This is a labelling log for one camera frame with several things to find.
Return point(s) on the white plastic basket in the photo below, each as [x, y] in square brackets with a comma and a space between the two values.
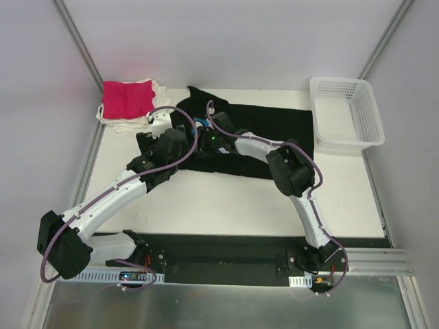
[346, 117]

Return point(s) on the left white cable duct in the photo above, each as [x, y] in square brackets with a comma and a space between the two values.
[117, 276]

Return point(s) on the black daisy print t-shirt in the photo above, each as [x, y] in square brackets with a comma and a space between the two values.
[277, 124]

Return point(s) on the pink folded t-shirt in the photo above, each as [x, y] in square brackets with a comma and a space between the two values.
[127, 100]

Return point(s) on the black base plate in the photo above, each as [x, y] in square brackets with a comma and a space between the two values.
[265, 261]

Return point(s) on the white cable duct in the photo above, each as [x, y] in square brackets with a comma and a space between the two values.
[300, 281]
[117, 276]

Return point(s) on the white folded t-shirt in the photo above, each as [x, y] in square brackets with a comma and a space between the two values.
[123, 125]

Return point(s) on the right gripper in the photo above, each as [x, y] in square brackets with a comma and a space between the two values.
[209, 141]

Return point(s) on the right white cable duct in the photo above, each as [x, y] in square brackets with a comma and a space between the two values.
[300, 281]

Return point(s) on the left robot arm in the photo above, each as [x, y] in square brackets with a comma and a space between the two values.
[68, 241]

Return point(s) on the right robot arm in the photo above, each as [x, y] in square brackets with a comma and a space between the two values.
[294, 173]

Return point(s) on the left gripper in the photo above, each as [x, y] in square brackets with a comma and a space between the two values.
[145, 140]

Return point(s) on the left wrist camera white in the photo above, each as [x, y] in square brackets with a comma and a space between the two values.
[159, 121]

